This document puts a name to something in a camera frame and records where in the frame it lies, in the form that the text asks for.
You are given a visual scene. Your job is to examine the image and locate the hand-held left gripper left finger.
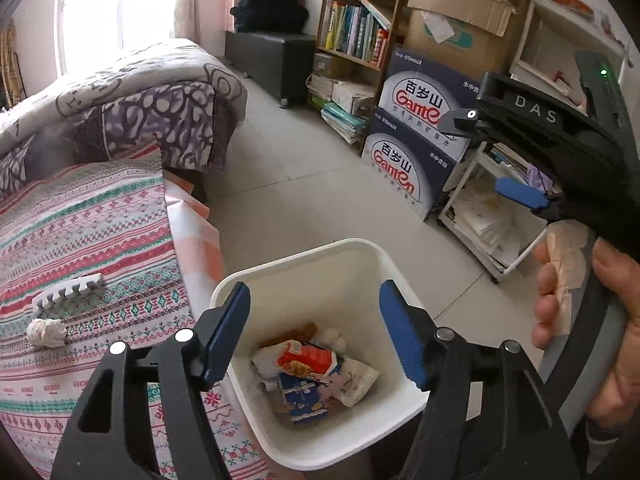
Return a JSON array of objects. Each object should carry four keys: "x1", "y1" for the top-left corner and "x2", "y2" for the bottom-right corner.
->
[{"x1": 50, "y1": 281, "x2": 252, "y2": 480}]

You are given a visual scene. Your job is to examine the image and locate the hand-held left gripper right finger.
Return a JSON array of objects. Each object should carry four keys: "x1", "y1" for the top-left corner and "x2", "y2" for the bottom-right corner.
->
[{"x1": 379, "y1": 280, "x2": 581, "y2": 480}]

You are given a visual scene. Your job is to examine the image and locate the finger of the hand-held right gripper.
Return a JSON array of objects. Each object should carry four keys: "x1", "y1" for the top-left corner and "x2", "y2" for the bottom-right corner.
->
[
  {"x1": 439, "y1": 106, "x2": 496, "y2": 141},
  {"x1": 495, "y1": 176, "x2": 566, "y2": 222}
]

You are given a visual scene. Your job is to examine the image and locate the white plastic bin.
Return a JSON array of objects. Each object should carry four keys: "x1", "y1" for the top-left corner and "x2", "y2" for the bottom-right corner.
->
[{"x1": 210, "y1": 237, "x2": 441, "y2": 471}]

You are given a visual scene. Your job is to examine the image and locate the blue packet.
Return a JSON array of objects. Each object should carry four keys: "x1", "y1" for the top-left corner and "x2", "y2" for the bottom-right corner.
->
[{"x1": 277, "y1": 372, "x2": 333, "y2": 425}]

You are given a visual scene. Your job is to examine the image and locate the person's right hand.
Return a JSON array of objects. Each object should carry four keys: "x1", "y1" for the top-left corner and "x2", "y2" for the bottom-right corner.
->
[{"x1": 531, "y1": 237, "x2": 640, "y2": 427}]

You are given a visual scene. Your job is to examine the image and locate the stack of loose papers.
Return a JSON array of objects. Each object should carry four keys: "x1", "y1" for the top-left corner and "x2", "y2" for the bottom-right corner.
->
[{"x1": 447, "y1": 180, "x2": 531, "y2": 271}]

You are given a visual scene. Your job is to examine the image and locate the blue printed cardboard box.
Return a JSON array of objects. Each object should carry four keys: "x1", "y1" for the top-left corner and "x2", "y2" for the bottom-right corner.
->
[
  {"x1": 377, "y1": 47, "x2": 483, "y2": 163},
  {"x1": 361, "y1": 107, "x2": 458, "y2": 222}
]

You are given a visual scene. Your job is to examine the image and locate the white printed wrapper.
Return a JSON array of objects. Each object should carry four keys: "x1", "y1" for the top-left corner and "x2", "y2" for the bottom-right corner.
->
[{"x1": 327, "y1": 355, "x2": 381, "y2": 408}]

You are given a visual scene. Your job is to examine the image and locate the white cotton ball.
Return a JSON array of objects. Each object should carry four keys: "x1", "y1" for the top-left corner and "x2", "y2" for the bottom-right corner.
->
[{"x1": 317, "y1": 327, "x2": 348, "y2": 351}]

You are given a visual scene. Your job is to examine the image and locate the brown scrap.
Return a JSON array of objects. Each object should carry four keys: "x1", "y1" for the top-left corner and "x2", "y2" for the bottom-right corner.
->
[{"x1": 287, "y1": 322, "x2": 318, "y2": 343}]

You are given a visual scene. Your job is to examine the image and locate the red snack packet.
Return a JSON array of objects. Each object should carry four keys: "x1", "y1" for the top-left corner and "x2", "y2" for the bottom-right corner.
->
[{"x1": 277, "y1": 339, "x2": 338, "y2": 378}]

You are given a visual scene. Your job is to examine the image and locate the brown cardboard box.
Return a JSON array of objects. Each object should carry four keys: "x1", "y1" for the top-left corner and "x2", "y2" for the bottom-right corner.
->
[{"x1": 402, "y1": 0, "x2": 521, "y2": 78}]

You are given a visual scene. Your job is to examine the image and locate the white shelf rack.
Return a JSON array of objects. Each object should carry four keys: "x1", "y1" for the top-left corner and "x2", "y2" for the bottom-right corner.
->
[{"x1": 440, "y1": 0, "x2": 631, "y2": 286}]

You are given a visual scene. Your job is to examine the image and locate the wooden bookshelf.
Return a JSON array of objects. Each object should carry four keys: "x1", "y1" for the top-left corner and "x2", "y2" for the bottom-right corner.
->
[{"x1": 306, "y1": 0, "x2": 416, "y2": 146}]

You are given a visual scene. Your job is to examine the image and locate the rows of colourful books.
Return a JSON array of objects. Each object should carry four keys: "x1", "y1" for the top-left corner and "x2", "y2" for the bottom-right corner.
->
[{"x1": 307, "y1": 0, "x2": 401, "y2": 143}]

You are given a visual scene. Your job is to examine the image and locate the white toothed foam strip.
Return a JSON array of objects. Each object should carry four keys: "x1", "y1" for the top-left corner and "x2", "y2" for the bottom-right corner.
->
[{"x1": 31, "y1": 271, "x2": 108, "y2": 311}]

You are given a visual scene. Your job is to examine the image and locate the cream crumpled tissue ball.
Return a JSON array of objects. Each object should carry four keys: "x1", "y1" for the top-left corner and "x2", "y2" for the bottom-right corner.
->
[{"x1": 26, "y1": 316, "x2": 68, "y2": 349}]

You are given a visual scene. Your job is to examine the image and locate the black bench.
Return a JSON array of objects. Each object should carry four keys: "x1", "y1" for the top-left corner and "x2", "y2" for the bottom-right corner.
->
[{"x1": 224, "y1": 30, "x2": 317, "y2": 108}]

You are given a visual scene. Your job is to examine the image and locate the pile of dark clothes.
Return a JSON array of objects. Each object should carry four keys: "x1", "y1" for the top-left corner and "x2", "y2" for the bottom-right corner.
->
[{"x1": 230, "y1": 0, "x2": 308, "y2": 36}]

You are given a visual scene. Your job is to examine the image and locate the pink box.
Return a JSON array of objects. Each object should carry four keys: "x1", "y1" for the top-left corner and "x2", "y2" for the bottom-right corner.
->
[{"x1": 223, "y1": 0, "x2": 241, "y2": 36}]

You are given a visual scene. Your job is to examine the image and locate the grey printed duvet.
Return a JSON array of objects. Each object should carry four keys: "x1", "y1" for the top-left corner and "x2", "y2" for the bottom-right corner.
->
[{"x1": 0, "y1": 37, "x2": 248, "y2": 161}]

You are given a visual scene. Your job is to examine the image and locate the bamboo rack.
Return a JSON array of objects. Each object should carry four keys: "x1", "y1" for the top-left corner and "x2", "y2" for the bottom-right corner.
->
[{"x1": 0, "y1": 22, "x2": 23, "y2": 111}]

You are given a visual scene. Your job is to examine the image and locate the window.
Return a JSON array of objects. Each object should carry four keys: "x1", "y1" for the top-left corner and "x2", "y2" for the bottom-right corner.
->
[{"x1": 52, "y1": 0, "x2": 186, "y2": 78}]

